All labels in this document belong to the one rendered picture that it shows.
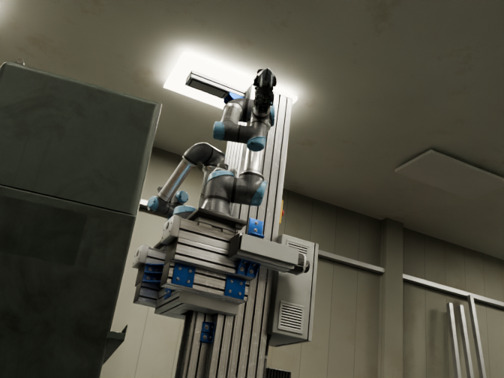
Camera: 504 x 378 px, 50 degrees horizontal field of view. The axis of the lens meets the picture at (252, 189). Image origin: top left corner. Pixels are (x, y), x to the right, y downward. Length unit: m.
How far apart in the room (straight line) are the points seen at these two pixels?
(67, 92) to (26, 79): 0.12
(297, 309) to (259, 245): 0.46
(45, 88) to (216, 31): 3.27
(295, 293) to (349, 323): 4.93
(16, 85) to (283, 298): 1.46
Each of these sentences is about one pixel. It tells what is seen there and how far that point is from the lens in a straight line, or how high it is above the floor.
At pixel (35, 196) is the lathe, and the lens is 1.56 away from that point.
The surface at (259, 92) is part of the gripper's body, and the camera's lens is 2.08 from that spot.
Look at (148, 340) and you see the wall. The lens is 6.23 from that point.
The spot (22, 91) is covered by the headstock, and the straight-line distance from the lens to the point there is 1.71.
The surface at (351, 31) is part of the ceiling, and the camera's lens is 4.71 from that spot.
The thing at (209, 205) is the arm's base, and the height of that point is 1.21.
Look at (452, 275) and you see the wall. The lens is 8.86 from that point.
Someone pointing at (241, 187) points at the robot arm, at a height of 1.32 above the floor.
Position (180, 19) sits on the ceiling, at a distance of 4.83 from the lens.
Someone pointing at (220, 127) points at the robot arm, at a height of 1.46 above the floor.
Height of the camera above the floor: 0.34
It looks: 25 degrees up
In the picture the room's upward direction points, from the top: 8 degrees clockwise
